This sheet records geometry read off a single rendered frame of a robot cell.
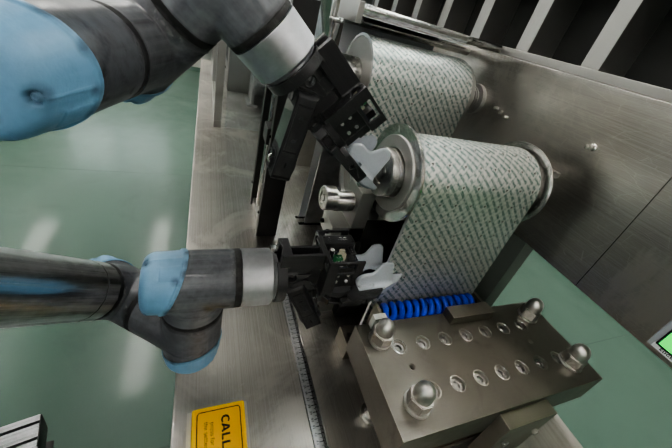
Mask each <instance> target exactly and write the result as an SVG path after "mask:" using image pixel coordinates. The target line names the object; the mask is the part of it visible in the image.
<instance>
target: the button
mask: <svg viewBox="0 0 672 448"><path fill-rule="evenodd" d="M190 448H248V444H247V432H246V419H245V407H244V401H243V400H241V401H236V402H231V403H227V404H222V405H217V406H212V407H207V408H203V409H198V410H194V411H193V412H192V421H191V447H190Z"/></svg>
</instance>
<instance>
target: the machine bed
mask: <svg viewBox="0 0 672 448"><path fill-rule="evenodd" d="M226 101H227V89H226V83H225V76H224V90H223V105H222V119H221V128H219V127H213V104H212V70H211V60H206V59H201V68H200V81H199V93H198V106H197V118H196V131H195V143H194V155H193V168H192V180H191V193H190V205H189V218H188V230H187V242H186V249H188V250H195V249H232V248H269V249H270V245H274V244H277V241H278V238H288V239H289V243H290V246H301V245H312V244H313V240H314V237H315V233H316V230H323V229H322V226H321V223H304V219H305V218H295V216H299V213H300V209H301V205H302V200H303V196H304V192H305V187H306V183H307V179H308V175H309V170H310V167H309V166H297V165H296V167H295V169H294V171H293V173H292V175H291V177H290V180H289V181H286V184H285V189H284V194H283V199H282V205H281V210H280V215H279V220H278V225H277V230H276V235H275V236H256V232H255V231H256V221H255V216H254V211H253V205H252V204H250V196H251V189H252V183H251V181H253V174H254V166H255V159H256V151H257V144H258V136H259V131H254V130H245V129H236V128H227V127H225V114H226ZM294 310H295V314H296V317H297V321H298V325H299V329H300V333H301V337H302V341H303V345H304V349H305V353H306V357H307V361H308V365H309V369H310V373H311V377H312V381H313V385H314V389H315V393H316V397H317V401H318V405H319V409H320V413H321V416H322V420H323V424H324V428H325V432H326V436H327V440H328V444H329V448H381V445H380V442H379V439H378V437H377V434H376V431H375V428H374V426H368V425H366V424H365V423H364V422H363V421H362V419H361V417H360V408H361V406H362V405H363V403H365V401H364V398H363V395H362V392H361V390H360V387H359V384H358V381H357V379H356V376H355V373H354V370H353V367H352V365H351V362H350V359H344V360H342V358H341V355H340V352H339V349H338V346H337V343H336V340H335V337H336V335H337V332H338V330H339V327H340V326H344V325H352V324H359V323H360V322H361V319H362V317H363V315H364V313H357V314H349V315H341V316H334V314H333V315H332V317H325V318H320V322H321V324H318V325H316V326H313V327H311V328H309V329H306V327H305V325H304V324H303V323H302V322H301V321H300V319H299V317H298V315H297V311H296V309H295V307H294ZM221 328H222V336H221V339H220V343H219V347H218V350H217V353H216V355H215V357H214V359H213V361H211V362H210V363H209V364H208V365H207V366H206V367H205V368H203V369H201V370H200V371H197V372H195V373H191V374H179V373H176V379H175V391H174V404H173V416H172V429H171V441H170V448H186V428H187V414H188V413H192V412H193V411H194V410H198V409H203V408H207V407H212V406H217V405H222V404H227V403H231V402H236V401H241V400H243V401H246V402H247V413H248V425H249V436H250V448H314V445H313V440H312V436H311V431H310V427H309V422H308V418H307V413H306V409H305V404H304V400H303V395H302V390H301V386H300V381H299V377H298V372H297V368H296V363H295V359H294V354H293V350H292V345H291V341H290V336H289V332H288V327H287V322H286V318H285V313H284V309H283V304H282V301H281V302H271V303H270V304H269V305H261V306H251V307H241V308H240V307H237V308H227V309H223V314H222V324H221ZM538 430H539V433H538V434H536V435H531V436H530V437H529V438H527V439H526V440H525V441H524V442H523V443H522V444H520V445H519V446H517V447H515V448H583V447H582V445H581V444H580V443H579V442H578V440H577V439H576V438H575V436H574V435H573V434H572V433H571V431H570V430H569V429H568V427H567V426H566V425H565V424H564V422H563V421H562V420H561V419H560V417H559V416H558V415H557V414H556V415H555V416H554V417H553V418H551V419H550V420H549V421H548V422H547V423H545V424H544V425H543V426H542V427H541V428H539V429H538Z"/></svg>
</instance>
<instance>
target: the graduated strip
mask: <svg viewBox="0 0 672 448"><path fill-rule="evenodd" d="M282 304H283V309H284V313H285V318H286V322H287V327H288V332H289V336H290V341H291V345H292V350H293V354H294V359H295V363H296V368H297V372H298V377H299V381H300V386H301V390H302V395H303V400H304V404H305V409H306V413H307V418H308V422H309V427H310V431H311V436H312V440H313V445H314V448H329V444H328V440H327V436H326V432H325V428H324V424H323V420H322V416H321V413H320V409H319V405H318V401H317V397H316V393H315V389H314V385H313V381H312V377H311V373H310V369H309V365H308V361H307V357H306V353H305V349H304V345H303V341H302V337H301V333H300V329H299V325H298V321H297V317H296V314H295V310H294V306H293V303H292V302H291V300H290V298H289V296H288V294H286V298H285V300H284V301H282Z"/></svg>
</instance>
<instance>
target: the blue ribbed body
mask: <svg viewBox="0 0 672 448"><path fill-rule="evenodd" d="M471 303H477V300H476V299H475V298H473V296H472V295H471V294H470V293H465V294H458V295H456V294H453V295H452V296H450V295H446V296H445V297H444V296H439V297H432V298H429V297H427V298H425V299H423V298H419V299H418V300H416V299H412V300H411V301H409V300H404V301H403V302H401V301H397V302H396V303H394V302H392V301H390V302H389V303H388V304H386V303H385V302H382V303H381V304H380V306H379V307H380V308H381V310H382V312H383V313H385V314H386V316H387V318H390V319H391V320H399V319H406V318H413V317H420V316H427V315H434V314H442V313H443V311H444V310H445V308H446V307H448V306H456V305H463V304H471Z"/></svg>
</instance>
